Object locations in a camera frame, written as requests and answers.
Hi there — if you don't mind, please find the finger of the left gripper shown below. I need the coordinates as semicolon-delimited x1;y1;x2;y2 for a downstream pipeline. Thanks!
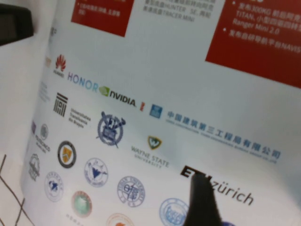
0;4;35;47

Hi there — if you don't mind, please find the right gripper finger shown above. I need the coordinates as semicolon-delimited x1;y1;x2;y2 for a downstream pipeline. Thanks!
182;175;226;226

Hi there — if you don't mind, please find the white product brochure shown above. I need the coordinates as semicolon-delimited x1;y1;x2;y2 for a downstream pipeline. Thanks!
0;0;301;226

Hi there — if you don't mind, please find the white black grid tablecloth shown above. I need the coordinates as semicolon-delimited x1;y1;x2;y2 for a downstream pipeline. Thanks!
0;153;36;226

